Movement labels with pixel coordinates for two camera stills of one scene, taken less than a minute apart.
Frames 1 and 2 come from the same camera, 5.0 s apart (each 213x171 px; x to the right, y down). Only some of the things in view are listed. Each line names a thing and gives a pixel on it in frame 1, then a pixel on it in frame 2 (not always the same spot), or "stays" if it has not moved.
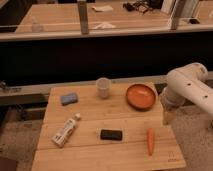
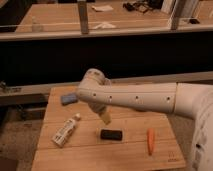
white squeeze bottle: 64,132 stays
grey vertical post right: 176,13 stays
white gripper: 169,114 → 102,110
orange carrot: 150,140 stays
